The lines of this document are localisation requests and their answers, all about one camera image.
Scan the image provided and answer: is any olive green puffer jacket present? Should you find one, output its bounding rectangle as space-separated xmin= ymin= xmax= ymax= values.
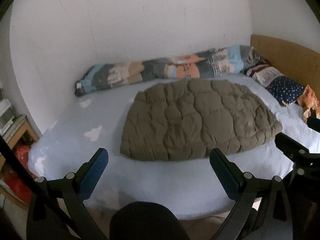
xmin=120 ymin=79 xmax=283 ymax=161

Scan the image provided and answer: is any orange plush toy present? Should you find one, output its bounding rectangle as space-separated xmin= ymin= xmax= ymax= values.
xmin=297 ymin=85 xmax=319 ymax=123

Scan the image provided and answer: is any navy starred patchwork pillow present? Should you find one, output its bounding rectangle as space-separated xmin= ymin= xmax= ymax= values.
xmin=241 ymin=62 xmax=305 ymax=107

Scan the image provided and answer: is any red plastic bag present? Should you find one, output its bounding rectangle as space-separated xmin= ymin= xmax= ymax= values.
xmin=2 ymin=144 xmax=34 ymax=205

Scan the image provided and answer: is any wooden bed headboard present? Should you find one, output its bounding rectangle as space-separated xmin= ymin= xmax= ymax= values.
xmin=251 ymin=34 xmax=320 ymax=96

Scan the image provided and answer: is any wooden bedside shelf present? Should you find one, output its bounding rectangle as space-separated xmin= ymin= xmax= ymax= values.
xmin=0 ymin=80 xmax=40 ymax=212

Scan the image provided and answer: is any patchwork cartoon rolled quilt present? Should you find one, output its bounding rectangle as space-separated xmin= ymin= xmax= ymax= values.
xmin=74 ymin=45 xmax=261 ymax=97

